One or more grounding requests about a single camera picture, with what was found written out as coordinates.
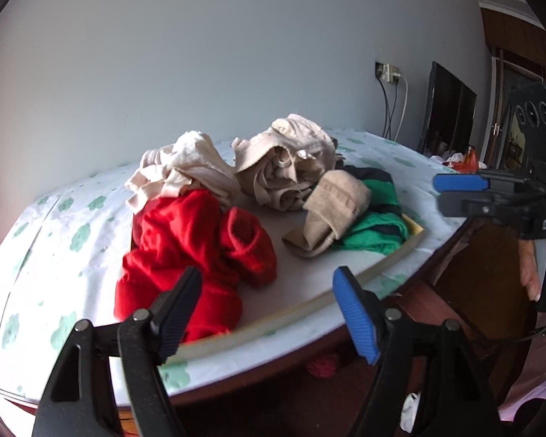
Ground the beige garment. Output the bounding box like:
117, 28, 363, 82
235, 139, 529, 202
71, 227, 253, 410
232, 114, 340, 212

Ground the cream white garment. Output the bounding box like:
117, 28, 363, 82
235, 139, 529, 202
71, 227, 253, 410
125, 131, 242, 214

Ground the red plastic bag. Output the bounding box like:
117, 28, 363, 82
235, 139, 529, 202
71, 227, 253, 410
441, 146, 487, 173

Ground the floral white tablecloth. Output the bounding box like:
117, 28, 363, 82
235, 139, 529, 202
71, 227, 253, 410
0, 127, 469, 401

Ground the tan ribbed garment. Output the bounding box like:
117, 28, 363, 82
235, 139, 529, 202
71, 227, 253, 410
282, 170, 373, 258

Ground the bright red garment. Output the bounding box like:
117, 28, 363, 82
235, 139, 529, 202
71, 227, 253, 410
114, 189, 244, 344

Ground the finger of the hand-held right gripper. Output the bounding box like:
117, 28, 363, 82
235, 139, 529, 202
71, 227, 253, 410
433, 170, 531, 192
438, 186, 526, 219

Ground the person's pink clothing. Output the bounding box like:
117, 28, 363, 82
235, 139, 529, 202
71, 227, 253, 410
500, 337, 546, 420

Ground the wall power socket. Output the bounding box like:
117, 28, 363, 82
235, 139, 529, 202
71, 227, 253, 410
374, 60, 402, 83

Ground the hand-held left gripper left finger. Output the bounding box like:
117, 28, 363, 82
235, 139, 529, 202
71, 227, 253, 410
31, 266, 204, 437

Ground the brown wooden door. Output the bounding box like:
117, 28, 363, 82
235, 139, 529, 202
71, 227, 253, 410
480, 2, 546, 178

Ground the white dotted cloth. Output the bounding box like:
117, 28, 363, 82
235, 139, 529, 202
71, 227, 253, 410
400, 393, 422, 433

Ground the shallow wooden tray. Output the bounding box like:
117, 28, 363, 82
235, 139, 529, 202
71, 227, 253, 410
130, 177, 426, 367

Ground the green black striped underwear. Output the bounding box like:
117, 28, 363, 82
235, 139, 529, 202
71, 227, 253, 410
332, 166, 410, 256

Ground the dark wooden drawer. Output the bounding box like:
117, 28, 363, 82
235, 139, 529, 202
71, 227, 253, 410
118, 310, 496, 437

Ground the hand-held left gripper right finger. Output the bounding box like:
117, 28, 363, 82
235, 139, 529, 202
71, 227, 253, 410
332, 265, 503, 437

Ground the small red garment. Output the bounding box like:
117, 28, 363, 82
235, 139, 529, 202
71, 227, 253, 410
307, 354, 342, 378

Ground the black power cable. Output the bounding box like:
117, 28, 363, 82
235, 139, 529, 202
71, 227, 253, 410
377, 77, 393, 140

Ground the person's right hand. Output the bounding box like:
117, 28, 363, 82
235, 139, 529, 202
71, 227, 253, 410
519, 239, 545, 302

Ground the black television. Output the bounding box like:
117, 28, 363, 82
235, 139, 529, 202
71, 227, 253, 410
417, 60, 478, 155

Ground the dark wooden table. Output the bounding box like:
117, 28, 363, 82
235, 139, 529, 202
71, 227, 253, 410
0, 218, 529, 437

